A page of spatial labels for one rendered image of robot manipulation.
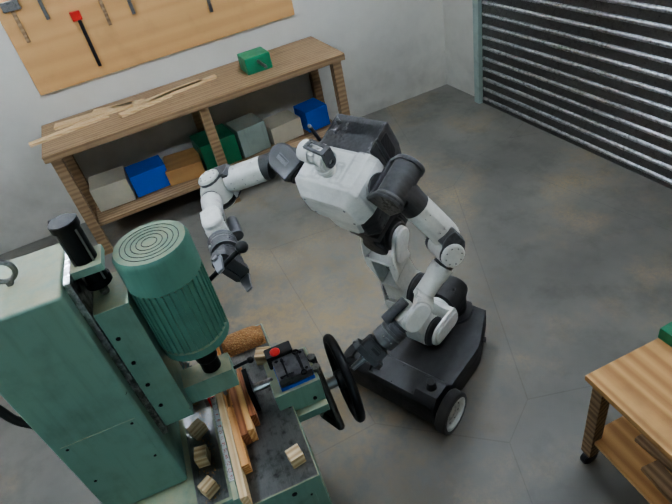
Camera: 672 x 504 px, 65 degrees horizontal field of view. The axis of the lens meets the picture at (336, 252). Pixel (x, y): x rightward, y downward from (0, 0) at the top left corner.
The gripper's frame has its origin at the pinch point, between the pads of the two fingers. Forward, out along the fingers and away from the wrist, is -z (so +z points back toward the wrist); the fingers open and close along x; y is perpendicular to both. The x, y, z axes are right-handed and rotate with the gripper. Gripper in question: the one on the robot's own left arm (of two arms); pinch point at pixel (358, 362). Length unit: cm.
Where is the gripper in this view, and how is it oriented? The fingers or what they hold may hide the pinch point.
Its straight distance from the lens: 182.4
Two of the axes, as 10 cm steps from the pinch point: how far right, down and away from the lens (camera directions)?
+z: 7.0, -6.9, -1.6
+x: -7.0, -7.1, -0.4
